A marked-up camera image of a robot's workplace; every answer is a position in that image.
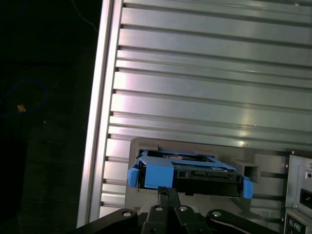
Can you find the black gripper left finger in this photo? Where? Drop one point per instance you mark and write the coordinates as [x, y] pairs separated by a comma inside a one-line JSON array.
[[156, 219]]

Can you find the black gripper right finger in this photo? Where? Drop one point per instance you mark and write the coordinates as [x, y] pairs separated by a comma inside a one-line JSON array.
[[187, 221]]

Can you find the hard disk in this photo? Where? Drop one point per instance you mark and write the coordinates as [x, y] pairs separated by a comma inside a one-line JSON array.
[[158, 175]]

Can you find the grey parts rack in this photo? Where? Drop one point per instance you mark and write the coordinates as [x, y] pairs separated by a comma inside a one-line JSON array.
[[268, 165]]

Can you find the black PC case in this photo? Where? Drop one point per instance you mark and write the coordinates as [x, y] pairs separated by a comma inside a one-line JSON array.
[[297, 170]]

